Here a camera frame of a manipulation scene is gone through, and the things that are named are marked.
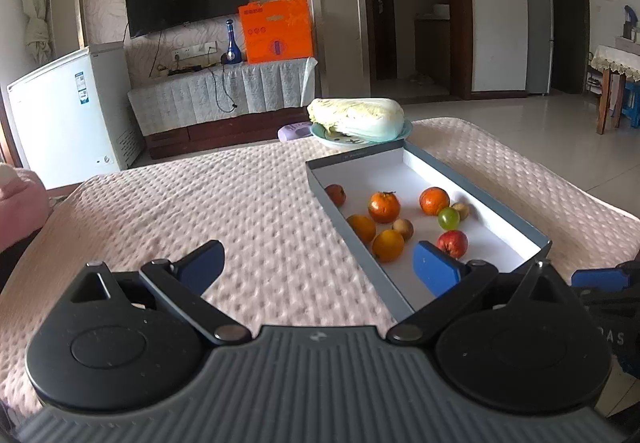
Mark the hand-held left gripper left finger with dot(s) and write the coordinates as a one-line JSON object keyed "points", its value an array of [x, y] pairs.
{"points": [[202, 264]]}

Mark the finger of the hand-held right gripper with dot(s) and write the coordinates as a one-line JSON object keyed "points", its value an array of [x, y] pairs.
{"points": [[600, 279]]}

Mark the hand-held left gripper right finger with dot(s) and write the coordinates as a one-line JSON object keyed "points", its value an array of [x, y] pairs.
{"points": [[437, 273]]}

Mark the red apple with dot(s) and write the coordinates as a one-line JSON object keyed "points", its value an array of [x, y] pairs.
{"points": [[452, 243]]}

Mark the brown longan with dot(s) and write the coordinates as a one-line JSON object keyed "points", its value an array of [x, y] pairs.
{"points": [[461, 209], [403, 229]]}

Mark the green grape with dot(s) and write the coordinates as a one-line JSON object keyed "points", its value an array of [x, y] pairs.
{"points": [[448, 218]]}

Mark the grey box with white inside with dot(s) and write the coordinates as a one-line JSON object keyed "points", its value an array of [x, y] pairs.
{"points": [[490, 243]]}

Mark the wrinkled orange mandarin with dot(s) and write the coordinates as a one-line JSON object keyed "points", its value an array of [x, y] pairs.
{"points": [[434, 201]]}

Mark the mandarin with green stem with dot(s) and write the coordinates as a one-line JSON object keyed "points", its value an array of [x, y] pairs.
{"points": [[384, 206]]}

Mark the dark red fruit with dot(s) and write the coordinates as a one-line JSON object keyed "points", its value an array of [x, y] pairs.
{"points": [[336, 194]]}

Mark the wooden tv cabinet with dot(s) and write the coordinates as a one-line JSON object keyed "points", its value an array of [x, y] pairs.
{"points": [[215, 130]]}

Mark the purple plastic item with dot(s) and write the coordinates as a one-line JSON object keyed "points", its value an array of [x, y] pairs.
{"points": [[292, 130]]}

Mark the white patterned cabinet cloth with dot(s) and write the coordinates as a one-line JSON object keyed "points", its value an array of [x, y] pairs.
{"points": [[200, 95]]}

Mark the light blue plate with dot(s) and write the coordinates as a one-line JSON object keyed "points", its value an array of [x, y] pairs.
{"points": [[330, 140]]}

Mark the napa cabbage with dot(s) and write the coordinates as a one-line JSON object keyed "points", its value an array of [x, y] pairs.
{"points": [[357, 115]]}

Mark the wooden side table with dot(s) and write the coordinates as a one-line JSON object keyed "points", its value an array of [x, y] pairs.
{"points": [[607, 88]]}

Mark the pink plush cushion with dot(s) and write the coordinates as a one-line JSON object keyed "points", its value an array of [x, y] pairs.
{"points": [[20, 203]]}

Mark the white chest freezer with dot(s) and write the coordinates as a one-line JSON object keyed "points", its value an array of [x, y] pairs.
{"points": [[65, 123]]}

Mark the blue glass bottle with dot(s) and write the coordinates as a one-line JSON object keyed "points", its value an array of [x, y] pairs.
{"points": [[233, 53]]}

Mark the orange paper bag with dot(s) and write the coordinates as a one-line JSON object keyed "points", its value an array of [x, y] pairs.
{"points": [[277, 30]]}

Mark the silver refrigerator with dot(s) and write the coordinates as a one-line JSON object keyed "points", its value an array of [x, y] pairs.
{"points": [[539, 33]]}

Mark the white wall socket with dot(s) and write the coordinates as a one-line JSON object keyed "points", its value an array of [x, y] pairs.
{"points": [[192, 50]]}

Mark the dark wooden door frame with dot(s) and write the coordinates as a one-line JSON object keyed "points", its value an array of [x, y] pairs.
{"points": [[462, 13]]}

